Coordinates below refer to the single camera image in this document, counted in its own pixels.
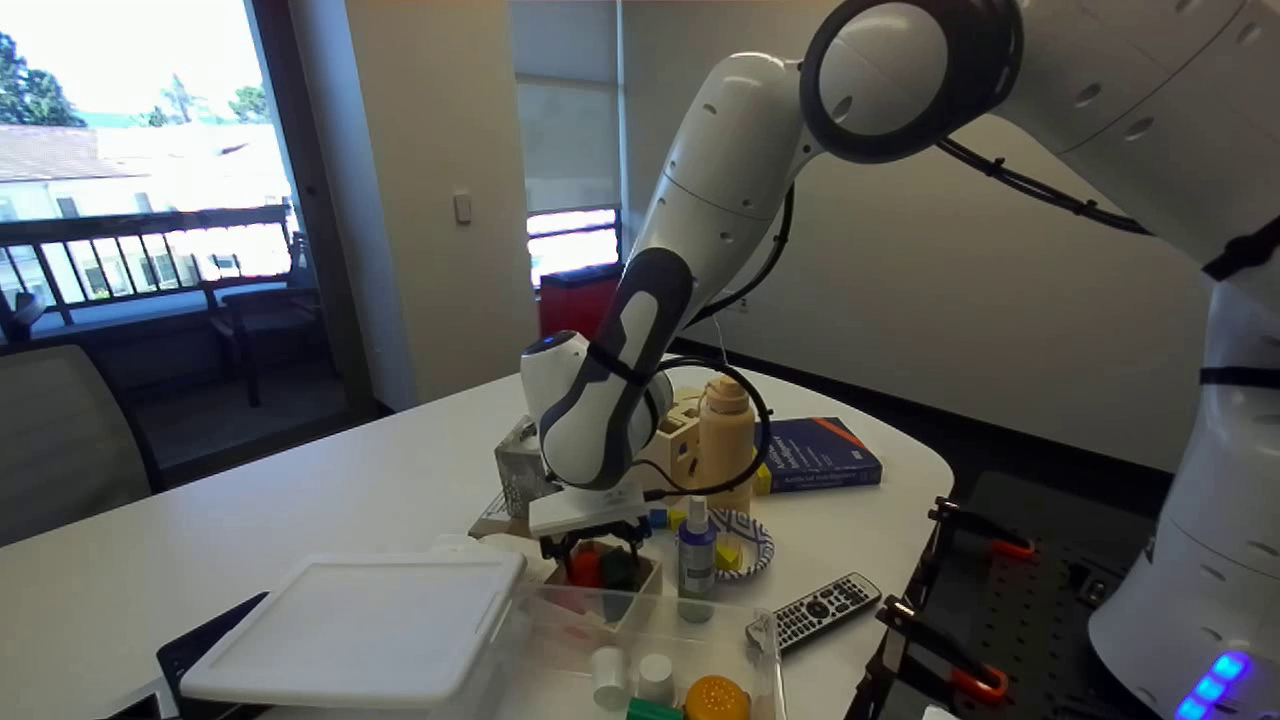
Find blue patterned bowl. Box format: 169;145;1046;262
702;506;774;583

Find balcony railing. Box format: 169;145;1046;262
0;199;294;332

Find small clear sanitizer bottle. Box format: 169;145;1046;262
672;491;719;601

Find grey cardboard box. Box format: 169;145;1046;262
491;410;550;523

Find black perforated mounting board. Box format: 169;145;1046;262
844;464;1202;720

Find tan water bottle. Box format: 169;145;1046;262
693;372;759;516

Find orange perforated ball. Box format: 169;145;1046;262
678;672;754;720

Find black orange bar clamp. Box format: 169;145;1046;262
928;497;1039;564
871;590;1015;707

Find black remote control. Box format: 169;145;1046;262
739;568;888;660

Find clear plastic storage box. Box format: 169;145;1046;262
455;574;792;720

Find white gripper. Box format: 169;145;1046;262
522;476;655;579

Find red toy block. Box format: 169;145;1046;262
568;542;611;590

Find grey office chair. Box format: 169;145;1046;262
0;336;156;550

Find wooden shape sorter cube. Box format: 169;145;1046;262
651;394;712;491

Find dark balcony chair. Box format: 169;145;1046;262
194;270;333;410

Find white toy cylinder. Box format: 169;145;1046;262
633;647;674;707
589;645;633;713

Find white storage box lid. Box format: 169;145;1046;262
177;549;531;713

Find blue hardcover book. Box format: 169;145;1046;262
759;410;888;497

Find green toy block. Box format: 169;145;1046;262
601;550;651;590

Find small bowl with items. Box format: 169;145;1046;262
531;537;666;634

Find red bin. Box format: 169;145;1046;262
536;258;626;343

